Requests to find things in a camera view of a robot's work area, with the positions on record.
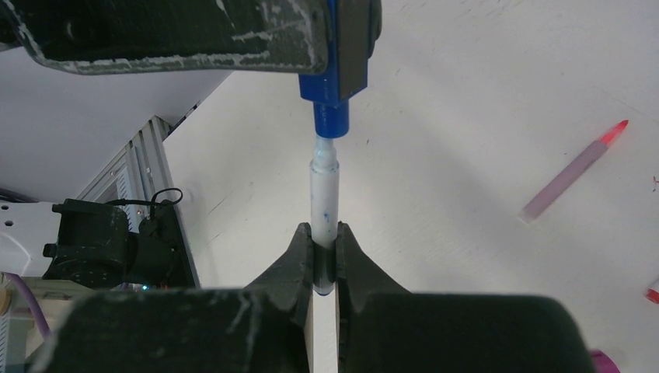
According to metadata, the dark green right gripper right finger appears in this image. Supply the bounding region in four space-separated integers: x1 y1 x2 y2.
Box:
336 223 595 372

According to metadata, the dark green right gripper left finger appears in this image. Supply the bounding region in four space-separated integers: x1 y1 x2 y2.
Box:
30 223 314 372

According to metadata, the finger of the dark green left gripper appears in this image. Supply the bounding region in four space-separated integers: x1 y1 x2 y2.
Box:
1 1 329 75
336 0 382 100

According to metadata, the blue pen cap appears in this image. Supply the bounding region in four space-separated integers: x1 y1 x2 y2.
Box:
298 1 353 139

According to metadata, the white pen blue end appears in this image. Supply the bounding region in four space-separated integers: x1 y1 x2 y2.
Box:
309 136 340 296

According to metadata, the magenta pen cap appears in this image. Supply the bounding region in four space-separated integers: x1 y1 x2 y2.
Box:
590 350 621 373

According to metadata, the pink highlighter pen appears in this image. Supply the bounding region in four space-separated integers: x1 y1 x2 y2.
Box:
520 120 629 223

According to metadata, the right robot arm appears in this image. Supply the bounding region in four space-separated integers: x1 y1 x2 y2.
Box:
1 198 595 372

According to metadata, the white pen red end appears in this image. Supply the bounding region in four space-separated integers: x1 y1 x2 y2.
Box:
644 279 659 305

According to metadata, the aluminium front rail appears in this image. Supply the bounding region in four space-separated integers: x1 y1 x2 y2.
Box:
78 116 199 288

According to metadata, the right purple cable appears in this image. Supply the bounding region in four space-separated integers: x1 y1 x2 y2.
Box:
2 273 53 341

